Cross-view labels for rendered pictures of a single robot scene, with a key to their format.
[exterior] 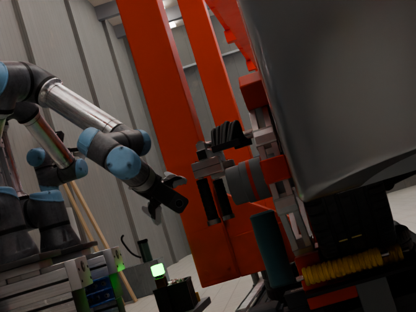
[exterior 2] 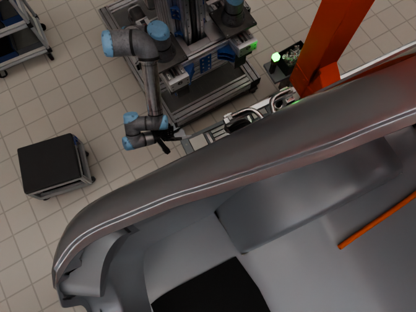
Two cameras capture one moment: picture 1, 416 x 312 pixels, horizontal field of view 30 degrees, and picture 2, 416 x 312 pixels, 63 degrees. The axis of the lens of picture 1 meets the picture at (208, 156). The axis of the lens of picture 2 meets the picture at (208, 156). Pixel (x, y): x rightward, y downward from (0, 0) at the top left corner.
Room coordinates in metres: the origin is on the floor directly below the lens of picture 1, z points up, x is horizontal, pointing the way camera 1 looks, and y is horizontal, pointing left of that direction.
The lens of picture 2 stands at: (1.95, -0.52, 2.59)
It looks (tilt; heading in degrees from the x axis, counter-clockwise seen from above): 73 degrees down; 59
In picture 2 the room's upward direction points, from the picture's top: 3 degrees counter-clockwise
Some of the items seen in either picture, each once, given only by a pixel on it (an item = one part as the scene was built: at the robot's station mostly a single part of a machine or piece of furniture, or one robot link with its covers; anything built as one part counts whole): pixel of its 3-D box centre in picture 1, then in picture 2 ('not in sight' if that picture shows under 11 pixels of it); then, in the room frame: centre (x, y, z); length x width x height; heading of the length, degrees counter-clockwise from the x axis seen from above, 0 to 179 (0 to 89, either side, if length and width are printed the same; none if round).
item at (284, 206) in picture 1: (281, 171); not in sight; (2.56, -0.22, 0.85); 0.54 x 0.07 x 0.54; 172
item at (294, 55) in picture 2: (175, 294); (293, 57); (3.19, 0.29, 0.51); 0.20 x 0.14 x 0.13; 177
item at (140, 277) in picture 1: (129, 266); not in sight; (11.22, 1.55, 0.46); 0.91 x 0.73 x 0.92; 86
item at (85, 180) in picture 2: not in sight; (57, 167); (1.36, 0.69, 0.17); 0.43 x 0.36 x 0.34; 164
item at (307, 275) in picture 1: (342, 266); not in sight; (2.43, -0.30, 0.51); 0.29 x 0.06 x 0.06; 82
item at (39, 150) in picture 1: (40, 157); not in sight; (3.17, 0.66, 1.21); 0.11 x 0.08 x 0.09; 161
